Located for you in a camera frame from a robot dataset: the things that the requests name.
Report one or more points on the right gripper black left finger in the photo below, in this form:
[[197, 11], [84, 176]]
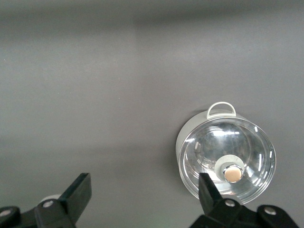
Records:
[[76, 192]]

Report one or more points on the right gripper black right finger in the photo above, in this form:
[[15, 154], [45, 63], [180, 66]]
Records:
[[209, 197]]

